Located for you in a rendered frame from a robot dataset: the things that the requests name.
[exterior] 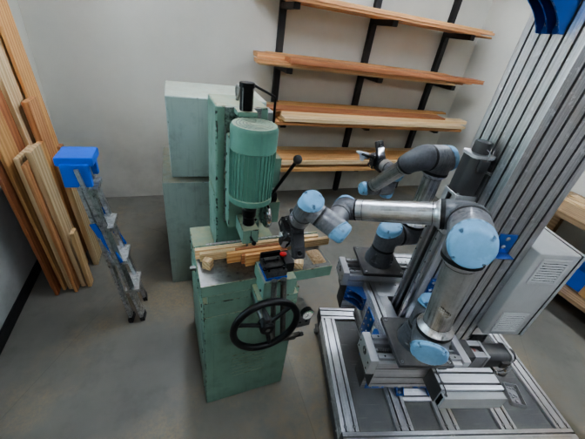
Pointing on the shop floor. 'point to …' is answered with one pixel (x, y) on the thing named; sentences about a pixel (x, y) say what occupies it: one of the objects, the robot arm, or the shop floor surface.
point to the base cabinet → (248, 367)
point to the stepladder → (102, 220)
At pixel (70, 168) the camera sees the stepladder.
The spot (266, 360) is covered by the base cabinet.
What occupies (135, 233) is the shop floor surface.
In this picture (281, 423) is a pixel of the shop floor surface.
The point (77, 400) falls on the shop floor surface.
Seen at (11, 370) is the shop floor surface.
